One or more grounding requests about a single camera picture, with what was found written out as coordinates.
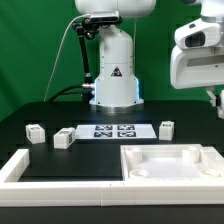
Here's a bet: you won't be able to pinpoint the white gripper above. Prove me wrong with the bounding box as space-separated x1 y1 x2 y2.
170 46 224 107

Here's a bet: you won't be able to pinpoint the white square tabletop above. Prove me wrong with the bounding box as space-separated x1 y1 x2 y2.
120 144 224 181

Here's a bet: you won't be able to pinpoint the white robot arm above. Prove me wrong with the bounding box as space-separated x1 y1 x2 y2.
75 0 224 113

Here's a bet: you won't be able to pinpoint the white marker sheet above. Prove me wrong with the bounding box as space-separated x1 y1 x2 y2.
76 124 157 139

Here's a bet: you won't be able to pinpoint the white U-shaped fence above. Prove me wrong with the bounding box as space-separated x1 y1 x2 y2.
0 149 224 207

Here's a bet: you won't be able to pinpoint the black base cables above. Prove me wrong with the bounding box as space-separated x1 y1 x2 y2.
46 83 96 103

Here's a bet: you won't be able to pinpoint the grey mounted camera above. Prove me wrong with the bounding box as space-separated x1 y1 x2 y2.
90 11 119 24

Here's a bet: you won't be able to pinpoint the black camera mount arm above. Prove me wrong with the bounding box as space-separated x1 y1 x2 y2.
71 18 101 103

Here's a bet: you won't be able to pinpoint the white camera cable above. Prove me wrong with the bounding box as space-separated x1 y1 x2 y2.
43 13 92 102

